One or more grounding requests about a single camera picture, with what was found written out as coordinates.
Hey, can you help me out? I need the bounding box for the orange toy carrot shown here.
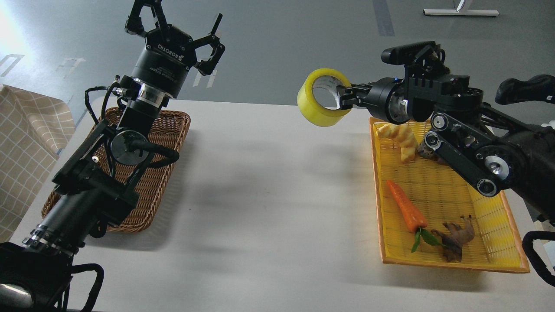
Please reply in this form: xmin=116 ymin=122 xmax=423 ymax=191
xmin=386 ymin=180 xmax=446 ymax=253

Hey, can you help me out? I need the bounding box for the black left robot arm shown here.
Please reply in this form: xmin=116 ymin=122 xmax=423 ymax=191
xmin=1 ymin=0 xmax=225 ymax=312

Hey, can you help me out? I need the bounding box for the beige checkered cloth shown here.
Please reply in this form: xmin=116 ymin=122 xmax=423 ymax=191
xmin=0 ymin=84 xmax=75 ymax=242

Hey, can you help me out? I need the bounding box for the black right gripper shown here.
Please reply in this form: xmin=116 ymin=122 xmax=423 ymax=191
xmin=336 ymin=77 xmax=410 ymax=124

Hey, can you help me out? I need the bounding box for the white metal stand base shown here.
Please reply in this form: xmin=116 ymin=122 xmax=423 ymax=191
xmin=422 ymin=0 xmax=500 ymax=17

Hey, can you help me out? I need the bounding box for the yellow plastic basket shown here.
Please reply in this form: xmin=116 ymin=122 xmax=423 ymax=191
xmin=369 ymin=118 xmax=530 ymax=274

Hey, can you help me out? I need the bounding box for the small dark jar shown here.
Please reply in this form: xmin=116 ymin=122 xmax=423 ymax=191
xmin=418 ymin=141 xmax=437 ymax=160

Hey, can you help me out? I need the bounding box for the toy croissant bread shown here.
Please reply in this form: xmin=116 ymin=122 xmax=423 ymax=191
xmin=376 ymin=123 xmax=418 ymax=164

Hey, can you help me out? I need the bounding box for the yellow tape roll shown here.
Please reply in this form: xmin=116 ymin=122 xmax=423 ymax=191
xmin=297 ymin=68 xmax=352 ymax=127

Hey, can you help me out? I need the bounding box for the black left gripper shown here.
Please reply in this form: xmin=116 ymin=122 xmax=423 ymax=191
xmin=125 ymin=0 xmax=225 ymax=98

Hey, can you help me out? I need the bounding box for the brown toy animal figure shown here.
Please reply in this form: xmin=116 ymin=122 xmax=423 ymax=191
xmin=431 ymin=214 xmax=474 ymax=262

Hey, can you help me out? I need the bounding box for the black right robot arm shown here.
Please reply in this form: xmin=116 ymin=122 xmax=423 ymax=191
xmin=336 ymin=41 xmax=555 ymax=224

